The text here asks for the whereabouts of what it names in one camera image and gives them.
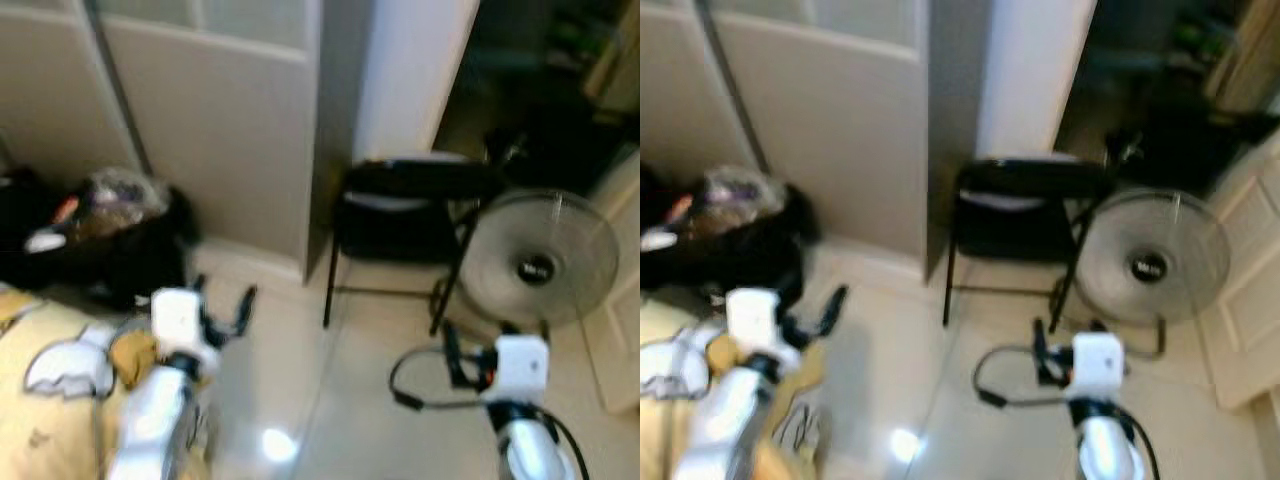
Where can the yellow cartoon print blanket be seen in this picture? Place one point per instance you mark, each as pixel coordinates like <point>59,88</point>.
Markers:
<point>660,400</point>
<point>40,400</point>

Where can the round floor fan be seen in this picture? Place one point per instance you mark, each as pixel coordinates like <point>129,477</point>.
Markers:
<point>535,255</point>
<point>1150,255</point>

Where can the clear crumpled plastic bag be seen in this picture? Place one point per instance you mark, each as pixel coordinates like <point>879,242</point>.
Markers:
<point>745,195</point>
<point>120,200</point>

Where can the sliding wardrobe door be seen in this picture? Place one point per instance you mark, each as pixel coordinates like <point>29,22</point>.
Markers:
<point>200,130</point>
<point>820,130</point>

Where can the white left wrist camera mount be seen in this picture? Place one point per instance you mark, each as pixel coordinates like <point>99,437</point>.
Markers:
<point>180,320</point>
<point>760,320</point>

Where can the white door frame post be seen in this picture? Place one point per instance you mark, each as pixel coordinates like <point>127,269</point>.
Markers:
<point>410,80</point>
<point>1030,70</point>

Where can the black folding chair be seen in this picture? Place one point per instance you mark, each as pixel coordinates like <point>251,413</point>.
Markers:
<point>1020,180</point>
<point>400,180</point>

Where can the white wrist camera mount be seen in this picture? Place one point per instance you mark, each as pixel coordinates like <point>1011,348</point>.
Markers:
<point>1097,362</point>
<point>522,365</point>
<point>760,320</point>
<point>180,320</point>

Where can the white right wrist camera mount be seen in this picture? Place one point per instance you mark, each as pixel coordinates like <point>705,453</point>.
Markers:
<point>1097,362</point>
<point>522,365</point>

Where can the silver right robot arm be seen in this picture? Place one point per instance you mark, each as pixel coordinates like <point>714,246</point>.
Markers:
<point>530,450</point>
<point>1110,450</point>

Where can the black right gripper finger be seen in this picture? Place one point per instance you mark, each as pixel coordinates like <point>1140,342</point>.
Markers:
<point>452,350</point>
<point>1039,348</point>

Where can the black fabric bag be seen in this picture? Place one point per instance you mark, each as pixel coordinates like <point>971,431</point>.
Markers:
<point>740,265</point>
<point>130,270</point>

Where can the black folding stand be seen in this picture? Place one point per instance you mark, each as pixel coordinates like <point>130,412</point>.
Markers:
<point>560,150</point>
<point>1180,150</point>

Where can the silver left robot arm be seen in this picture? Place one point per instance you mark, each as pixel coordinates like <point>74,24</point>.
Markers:
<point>735,420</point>
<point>155,420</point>

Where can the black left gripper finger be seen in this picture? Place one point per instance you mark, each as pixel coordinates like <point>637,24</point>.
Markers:
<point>245,308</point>
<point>835,308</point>
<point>197,284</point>

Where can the white panel door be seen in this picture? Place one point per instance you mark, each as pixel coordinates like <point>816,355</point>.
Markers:
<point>620,280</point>
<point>1245,280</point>

